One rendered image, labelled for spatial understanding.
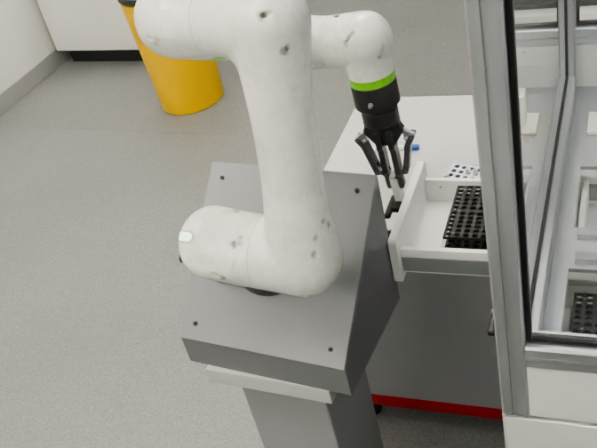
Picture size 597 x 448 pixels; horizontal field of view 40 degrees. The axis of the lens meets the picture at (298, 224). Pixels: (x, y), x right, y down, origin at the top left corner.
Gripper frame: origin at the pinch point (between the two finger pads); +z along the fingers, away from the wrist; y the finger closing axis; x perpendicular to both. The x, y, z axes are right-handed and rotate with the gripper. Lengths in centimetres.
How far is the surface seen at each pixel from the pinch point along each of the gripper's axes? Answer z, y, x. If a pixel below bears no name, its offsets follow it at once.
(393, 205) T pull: 2.4, 0.4, 3.5
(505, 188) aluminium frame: -41, -34, 59
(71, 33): 59, 268, -255
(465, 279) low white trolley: 33.5, -9.3, -8.0
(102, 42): 66, 247, -253
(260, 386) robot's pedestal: 19, 23, 41
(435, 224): 10.2, -7.1, 0.3
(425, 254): 5.6, -8.6, 15.9
